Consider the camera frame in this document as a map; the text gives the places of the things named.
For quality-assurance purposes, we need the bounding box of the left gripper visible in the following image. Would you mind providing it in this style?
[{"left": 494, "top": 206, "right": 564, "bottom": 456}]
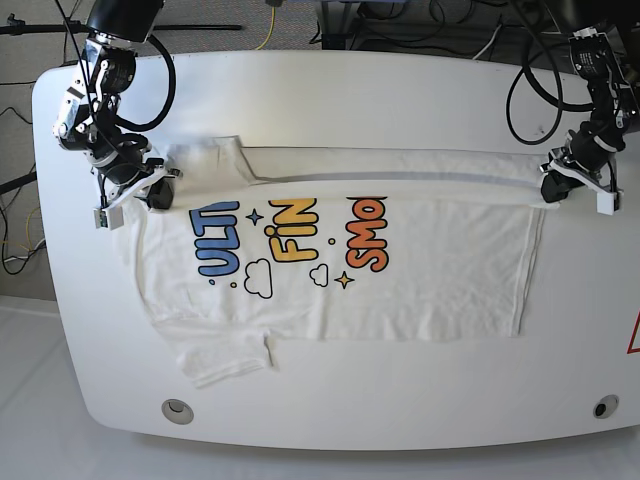
[{"left": 540, "top": 146, "right": 624, "bottom": 203}]

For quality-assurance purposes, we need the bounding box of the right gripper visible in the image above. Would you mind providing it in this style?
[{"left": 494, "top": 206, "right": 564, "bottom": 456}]
[{"left": 105, "top": 157, "right": 182, "bottom": 210}]

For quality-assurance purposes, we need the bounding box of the white printed T-shirt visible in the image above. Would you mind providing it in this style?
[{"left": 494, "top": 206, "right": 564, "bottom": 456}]
[{"left": 113, "top": 138, "right": 546, "bottom": 387}]

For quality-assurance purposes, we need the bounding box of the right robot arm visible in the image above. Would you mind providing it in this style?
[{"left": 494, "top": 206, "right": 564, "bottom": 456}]
[{"left": 53, "top": 1, "right": 177, "bottom": 208}]

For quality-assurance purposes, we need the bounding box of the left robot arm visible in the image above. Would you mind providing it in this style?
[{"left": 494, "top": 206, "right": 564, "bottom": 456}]
[{"left": 510, "top": 1, "right": 639, "bottom": 215}]

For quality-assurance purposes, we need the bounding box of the black equipment base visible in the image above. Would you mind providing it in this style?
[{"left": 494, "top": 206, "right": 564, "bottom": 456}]
[{"left": 309, "top": 1, "right": 639, "bottom": 72}]

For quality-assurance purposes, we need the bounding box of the black tripod stand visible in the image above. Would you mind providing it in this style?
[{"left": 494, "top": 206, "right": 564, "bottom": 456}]
[{"left": 0, "top": 12, "right": 244, "bottom": 66}]

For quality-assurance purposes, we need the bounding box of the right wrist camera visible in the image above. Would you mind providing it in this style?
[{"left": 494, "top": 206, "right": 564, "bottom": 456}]
[{"left": 93, "top": 206, "right": 124, "bottom": 231}]

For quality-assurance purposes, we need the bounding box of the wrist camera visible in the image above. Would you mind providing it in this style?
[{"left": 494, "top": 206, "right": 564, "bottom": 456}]
[
  {"left": 93, "top": 206, "right": 124, "bottom": 231},
  {"left": 596, "top": 191, "right": 623, "bottom": 216}
]

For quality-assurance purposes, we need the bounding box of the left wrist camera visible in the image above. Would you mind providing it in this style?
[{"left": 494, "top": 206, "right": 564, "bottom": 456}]
[{"left": 596, "top": 191, "right": 623, "bottom": 216}]

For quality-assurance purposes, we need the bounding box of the black floor cables left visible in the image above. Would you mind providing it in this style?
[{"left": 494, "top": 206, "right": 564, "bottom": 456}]
[{"left": 0, "top": 104, "right": 49, "bottom": 275}]

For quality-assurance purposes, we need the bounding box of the white cable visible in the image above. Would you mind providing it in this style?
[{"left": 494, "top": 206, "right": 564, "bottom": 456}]
[{"left": 472, "top": 24, "right": 501, "bottom": 60}]

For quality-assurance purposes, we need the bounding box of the yellow cable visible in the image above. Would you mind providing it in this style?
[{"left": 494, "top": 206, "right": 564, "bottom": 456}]
[{"left": 256, "top": 0, "right": 277, "bottom": 52}]

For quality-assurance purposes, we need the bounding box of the left table cable grommet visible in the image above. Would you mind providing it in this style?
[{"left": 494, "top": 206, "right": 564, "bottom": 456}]
[{"left": 161, "top": 399, "right": 194, "bottom": 425}]

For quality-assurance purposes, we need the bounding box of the table cable grommet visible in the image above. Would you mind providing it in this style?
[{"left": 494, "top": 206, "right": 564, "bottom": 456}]
[
  {"left": 593, "top": 394, "right": 620, "bottom": 419},
  {"left": 161, "top": 399, "right": 194, "bottom": 425}
]

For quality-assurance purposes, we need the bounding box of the right table cable grommet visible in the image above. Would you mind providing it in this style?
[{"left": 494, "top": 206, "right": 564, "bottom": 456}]
[{"left": 593, "top": 394, "right": 620, "bottom": 419}]

